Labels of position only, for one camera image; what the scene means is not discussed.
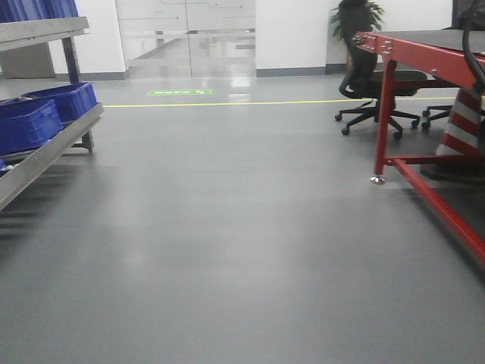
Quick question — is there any black office chair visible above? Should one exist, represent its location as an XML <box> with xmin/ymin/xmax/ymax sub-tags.
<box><xmin>334</xmin><ymin>0</ymin><xmax>429</xmax><ymax>140</ymax></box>

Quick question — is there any blue crate on low shelf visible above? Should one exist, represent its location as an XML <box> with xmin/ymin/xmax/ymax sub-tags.
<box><xmin>1</xmin><ymin>100</ymin><xmax>63</xmax><ymax>155</ymax></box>

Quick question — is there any steel rack left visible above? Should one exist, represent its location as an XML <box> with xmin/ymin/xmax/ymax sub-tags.
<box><xmin>1</xmin><ymin>17</ymin><xmax>103</xmax><ymax>207</ymax></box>

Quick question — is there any red white striped barrier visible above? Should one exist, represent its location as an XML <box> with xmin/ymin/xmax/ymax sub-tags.
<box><xmin>436</xmin><ymin>88</ymin><xmax>481</xmax><ymax>155</ymax></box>

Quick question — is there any potted green plant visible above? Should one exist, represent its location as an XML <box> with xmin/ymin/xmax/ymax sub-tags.
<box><xmin>329</xmin><ymin>1</ymin><xmax>385</xmax><ymax>69</ymax></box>

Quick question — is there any black cable with connector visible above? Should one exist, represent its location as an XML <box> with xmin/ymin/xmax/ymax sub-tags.
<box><xmin>458</xmin><ymin>0</ymin><xmax>485</xmax><ymax>96</ymax></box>

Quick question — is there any blue crate far low shelf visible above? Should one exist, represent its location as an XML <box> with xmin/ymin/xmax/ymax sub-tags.
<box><xmin>20</xmin><ymin>82</ymin><xmax>98</xmax><ymax>126</ymax></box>

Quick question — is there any red metal table frame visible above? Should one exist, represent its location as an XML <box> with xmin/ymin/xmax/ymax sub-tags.
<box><xmin>352</xmin><ymin>28</ymin><xmax>485</xmax><ymax>266</ymax></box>

